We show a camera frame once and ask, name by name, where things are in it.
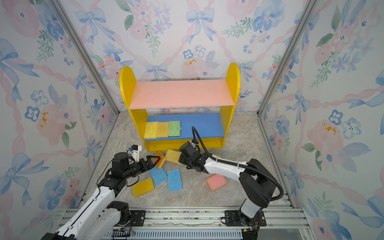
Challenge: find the left corner aluminium post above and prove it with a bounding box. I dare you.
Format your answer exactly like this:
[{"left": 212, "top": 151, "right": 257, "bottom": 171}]
[{"left": 48, "top": 1, "right": 120, "bottom": 115}]

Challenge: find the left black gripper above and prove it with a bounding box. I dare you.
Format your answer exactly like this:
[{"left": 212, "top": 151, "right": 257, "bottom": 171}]
[{"left": 123, "top": 155, "right": 160, "bottom": 180}]

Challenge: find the yellow pink blue toy shelf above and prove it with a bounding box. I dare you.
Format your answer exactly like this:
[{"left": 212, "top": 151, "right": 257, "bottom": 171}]
[{"left": 120, "top": 63, "right": 241, "bottom": 152}]

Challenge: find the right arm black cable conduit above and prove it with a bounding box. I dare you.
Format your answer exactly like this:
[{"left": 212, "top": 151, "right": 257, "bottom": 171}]
[{"left": 191, "top": 126, "right": 285, "bottom": 202}]

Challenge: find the right corner aluminium post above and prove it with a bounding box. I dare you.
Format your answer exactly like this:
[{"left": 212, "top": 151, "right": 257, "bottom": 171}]
[{"left": 257, "top": 0, "right": 318, "bottom": 118}]

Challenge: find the thick yellow sponge front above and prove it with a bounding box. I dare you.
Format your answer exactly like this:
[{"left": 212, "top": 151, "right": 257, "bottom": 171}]
[{"left": 132, "top": 178, "right": 155, "bottom": 198}]

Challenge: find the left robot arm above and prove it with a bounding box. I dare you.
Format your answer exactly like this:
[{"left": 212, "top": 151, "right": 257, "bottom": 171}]
[{"left": 42, "top": 152, "right": 161, "bottom": 240}]

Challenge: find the blue sponge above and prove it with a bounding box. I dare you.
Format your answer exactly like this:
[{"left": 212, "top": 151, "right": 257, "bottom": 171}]
[
  {"left": 149, "top": 167, "right": 168, "bottom": 185},
  {"left": 167, "top": 169, "right": 183, "bottom": 192}
]

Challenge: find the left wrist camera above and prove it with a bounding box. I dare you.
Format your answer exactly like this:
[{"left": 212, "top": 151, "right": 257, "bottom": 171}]
[{"left": 127, "top": 145, "right": 142, "bottom": 163}]

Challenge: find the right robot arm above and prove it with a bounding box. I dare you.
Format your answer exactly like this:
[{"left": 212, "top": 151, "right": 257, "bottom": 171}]
[{"left": 179, "top": 142, "right": 284, "bottom": 227}]

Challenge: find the yellow sponge with green back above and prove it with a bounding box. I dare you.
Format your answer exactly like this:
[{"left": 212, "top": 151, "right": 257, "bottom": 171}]
[{"left": 157, "top": 122, "right": 169, "bottom": 139}]

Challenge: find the pink orange sponge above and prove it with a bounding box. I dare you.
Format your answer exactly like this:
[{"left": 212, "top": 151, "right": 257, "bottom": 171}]
[{"left": 206, "top": 175, "right": 228, "bottom": 192}]

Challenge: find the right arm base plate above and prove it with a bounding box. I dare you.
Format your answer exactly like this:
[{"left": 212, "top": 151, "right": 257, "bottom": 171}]
[{"left": 221, "top": 210, "right": 267, "bottom": 228}]

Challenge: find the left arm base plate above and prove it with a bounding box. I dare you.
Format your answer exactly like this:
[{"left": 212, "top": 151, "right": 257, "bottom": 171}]
[{"left": 102, "top": 209, "right": 147, "bottom": 227}]

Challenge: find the corner aluminium post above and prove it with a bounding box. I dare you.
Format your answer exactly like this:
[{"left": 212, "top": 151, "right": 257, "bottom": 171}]
[
  {"left": 257, "top": 0, "right": 318, "bottom": 118},
  {"left": 48, "top": 1, "right": 120, "bottom": 115}
]

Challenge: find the pale yellow sponge underneath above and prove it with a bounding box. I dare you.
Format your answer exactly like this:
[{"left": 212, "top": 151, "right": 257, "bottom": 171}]
[{"left": 165, "top": 150, "right": 181, "bottom": 165}]

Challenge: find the aluminium mounting rail frame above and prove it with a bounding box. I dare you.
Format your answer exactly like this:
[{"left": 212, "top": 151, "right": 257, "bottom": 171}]
[{"left": 58, "top": 206, "right": 315, "bottom": 240}]

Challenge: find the bright yellow cellulose sponge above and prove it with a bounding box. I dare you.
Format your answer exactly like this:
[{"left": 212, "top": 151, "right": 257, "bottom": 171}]
[{"left": 144, "top": 122, "right": 159, "bottom": 139}]

